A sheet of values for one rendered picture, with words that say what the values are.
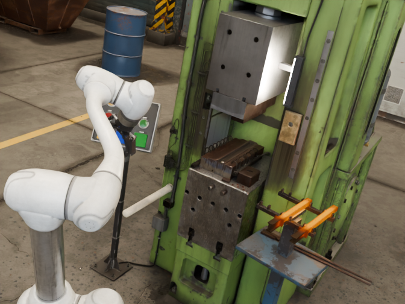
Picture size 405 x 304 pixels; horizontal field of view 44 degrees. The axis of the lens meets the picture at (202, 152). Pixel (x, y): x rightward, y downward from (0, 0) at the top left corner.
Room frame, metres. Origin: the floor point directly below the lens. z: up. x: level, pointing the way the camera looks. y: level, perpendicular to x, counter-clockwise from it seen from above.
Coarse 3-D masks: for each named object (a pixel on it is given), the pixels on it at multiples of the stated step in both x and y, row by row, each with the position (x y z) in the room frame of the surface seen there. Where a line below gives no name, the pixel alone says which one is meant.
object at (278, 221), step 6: (306, 198) 2.25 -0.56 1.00; (300, 204) 2.17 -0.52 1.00; (306, 204) 2.19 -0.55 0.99; (288, 210) 2.09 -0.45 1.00; (294, 210) 2.11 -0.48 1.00; (300, 210) 2.14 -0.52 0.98; (276, 216) 2.01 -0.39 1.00; (282, 216) 2.03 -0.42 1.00; (288, 216) 2.04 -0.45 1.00; (270, 222) 1.93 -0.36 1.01; (276, 222) 1.94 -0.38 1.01; (282, 222) 1.98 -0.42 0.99; (270, 228) 1.92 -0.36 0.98; (276, 228) 1.96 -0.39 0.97
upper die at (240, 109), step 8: (216, 96) 2.54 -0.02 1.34; (224, 96) 2.52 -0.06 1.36; (216, 104) 2.53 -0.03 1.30; (224, 104) 2.51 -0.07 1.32; (232, 104) 2.49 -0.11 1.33; (240, 104) 2.47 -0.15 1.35; (248, 104) 2.48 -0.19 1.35; (264, 104) 2.68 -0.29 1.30; (272, 104) 2.80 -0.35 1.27; (224, 112) 2.51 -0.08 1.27; (232, 112) 2.49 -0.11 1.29; (240, 112) 2.47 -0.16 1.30; (248, 112) 2.50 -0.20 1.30; (256, 112) 2.60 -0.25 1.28
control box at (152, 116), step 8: (152, 104) 2.66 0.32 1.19; (160, 104) 2.67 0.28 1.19; (104, 112) 2.61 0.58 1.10; (112, 112) 2.62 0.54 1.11; (152, 112) 2.63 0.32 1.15; (112, 120) 2.59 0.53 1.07; (152, 120) 2.61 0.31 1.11; (136, 128) 2.58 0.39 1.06; (144, 128) 2.58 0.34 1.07; (152, 128) 2.59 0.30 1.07; (96, 136) 2.54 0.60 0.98; (152, 136) 2.57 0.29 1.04; (152, 144) 2.58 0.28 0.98
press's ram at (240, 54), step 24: (240, 24) 2.51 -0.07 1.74; (264, 24) 2.46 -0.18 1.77; (288, 24) 2.61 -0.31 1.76; (216, 48) 2.56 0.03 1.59; (240, 48) 2.50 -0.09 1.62; (264, 48) 2.45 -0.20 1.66; (288, 48) 2.68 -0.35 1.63; (216, 72) 2.55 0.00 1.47; (240, 72) 2.49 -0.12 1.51; (264, 72) 2.45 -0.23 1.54; (288, 72) 2.77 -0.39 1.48; (240, 96) 2.48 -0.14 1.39; (264, 96) 2.52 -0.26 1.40
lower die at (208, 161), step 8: (232, 144) 2.78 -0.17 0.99; (240, 144) 2.81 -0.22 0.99; (256, 144) 2.84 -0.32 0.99; (216, 152) 2.64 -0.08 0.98; (224, 152) 2.64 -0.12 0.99; (240, 152) 2.66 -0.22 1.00; (256, 152) 2.73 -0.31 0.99; (208, 160) 2.53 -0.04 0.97; (216, 160) 2.50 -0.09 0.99; (232, 160) 2.54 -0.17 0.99; (248, 160) 2.65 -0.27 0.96; (208, 168) 2.52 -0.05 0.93; (216, 168) 2.50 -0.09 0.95; (224, 168) 2.48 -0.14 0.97; (232, 168) 2.46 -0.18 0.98; (224, 176) 2.48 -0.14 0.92; (232, 176) 2.48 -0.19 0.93
